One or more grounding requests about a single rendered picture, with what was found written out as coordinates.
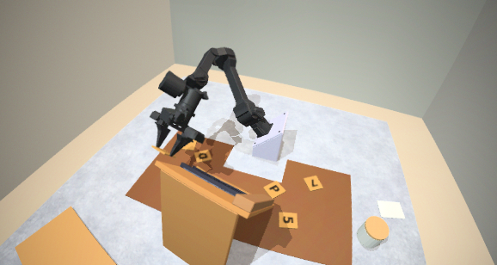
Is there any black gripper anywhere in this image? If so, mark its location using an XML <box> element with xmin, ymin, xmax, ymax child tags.
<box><xmin>150</xmin><ymin>102</ymin><xmax>206</xmax><ymax>157</ymax></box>

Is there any grey cylindrical container with orange lid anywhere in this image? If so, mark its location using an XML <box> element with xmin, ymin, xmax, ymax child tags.
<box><xmin>357</xmin><ymin>216</ymin><xmax>390</xmax><ymax>249</ymax></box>

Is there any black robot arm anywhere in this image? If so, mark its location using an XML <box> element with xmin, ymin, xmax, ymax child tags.
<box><xmin>158</xmin><ymin>47</ymin><xmax>273</xmax><ymax>138</ymax></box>

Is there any tan flat board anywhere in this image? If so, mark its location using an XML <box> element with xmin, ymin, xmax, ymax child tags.
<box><xmin>15</xmin><ymin>206</ymin><xmax>117</xmax><ymax>265</ymax></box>

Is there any brown wooden easel board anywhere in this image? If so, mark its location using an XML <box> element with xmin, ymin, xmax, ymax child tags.
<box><xmin>155</xmin><ymin>161</ymin><xmax>275</xmax><ymax>265</ymax></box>

